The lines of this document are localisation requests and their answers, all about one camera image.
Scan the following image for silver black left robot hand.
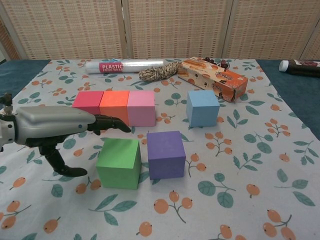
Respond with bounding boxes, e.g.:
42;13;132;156
13;106;132;177

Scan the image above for green foam cube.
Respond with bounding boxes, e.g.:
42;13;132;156
95;137;142;190

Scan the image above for orange foam cube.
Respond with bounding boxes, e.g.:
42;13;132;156
99;90;131;126

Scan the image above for teal table cover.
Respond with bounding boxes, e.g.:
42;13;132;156
0;59;320;141

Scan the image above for pink foam cube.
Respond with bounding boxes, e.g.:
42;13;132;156
126;90;156;127

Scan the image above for purple foam cube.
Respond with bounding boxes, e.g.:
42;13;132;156
146;130;187;181

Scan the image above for dark grape juice bottle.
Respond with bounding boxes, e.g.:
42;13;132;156
278;59;320;77

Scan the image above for light blue foam cube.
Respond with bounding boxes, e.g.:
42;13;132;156
186;89;221;128

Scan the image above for woven bamboo folding screen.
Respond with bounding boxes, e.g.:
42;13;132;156
0;0;320;61

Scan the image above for dark red grape bunch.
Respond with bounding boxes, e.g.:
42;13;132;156
204;56;231;70

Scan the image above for plastic food wrap roll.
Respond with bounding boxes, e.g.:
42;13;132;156
84;58;165;75

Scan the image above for floral printed tablecloth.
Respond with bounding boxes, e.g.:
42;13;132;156
0;58;320;240

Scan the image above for red foam cube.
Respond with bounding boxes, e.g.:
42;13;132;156
71;91;105;117

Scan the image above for orange biscuit box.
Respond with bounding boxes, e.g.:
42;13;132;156
177;56;249;104

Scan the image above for brown white twine bundle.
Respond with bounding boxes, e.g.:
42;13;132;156
138;61;185;82

